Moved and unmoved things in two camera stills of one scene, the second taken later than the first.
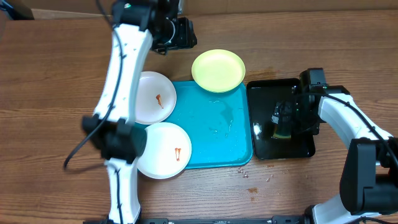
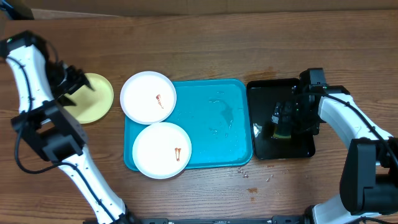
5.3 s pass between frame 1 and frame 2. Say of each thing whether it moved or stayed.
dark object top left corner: stayed
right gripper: stayed
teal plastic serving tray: stayed
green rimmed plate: moved
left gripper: moved
